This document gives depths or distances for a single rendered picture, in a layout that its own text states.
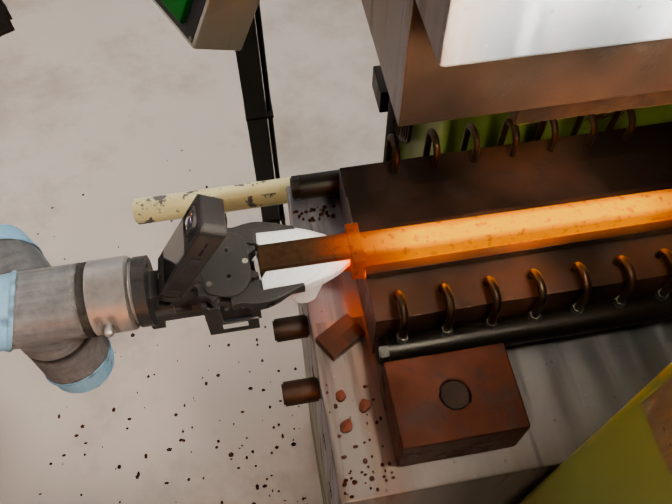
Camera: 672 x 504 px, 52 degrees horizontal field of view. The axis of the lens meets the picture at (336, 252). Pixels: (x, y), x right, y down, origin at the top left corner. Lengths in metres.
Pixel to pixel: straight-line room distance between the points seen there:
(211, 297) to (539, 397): 0.35
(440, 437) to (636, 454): 0.18
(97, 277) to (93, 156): 1.50
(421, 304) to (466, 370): 0.08
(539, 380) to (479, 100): 0.39
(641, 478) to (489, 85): 0.29
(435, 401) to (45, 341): 0.37
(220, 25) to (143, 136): 1.25
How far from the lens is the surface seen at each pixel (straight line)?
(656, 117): 1.01
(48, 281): 0.71
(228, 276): 0.68
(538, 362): 0.76
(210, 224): 0.61
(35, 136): 2.29
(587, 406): 0.76
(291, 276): 0.67
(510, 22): 0.33
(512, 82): 0.43
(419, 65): 0.40
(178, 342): 1.79
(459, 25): 0.32
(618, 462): 0.57
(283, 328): 0.79
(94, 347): 0.79
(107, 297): 0.69
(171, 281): 0.66
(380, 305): 0.68
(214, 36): 0.97
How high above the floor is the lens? 1.60
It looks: 59 degrees down
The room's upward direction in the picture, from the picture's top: straight up
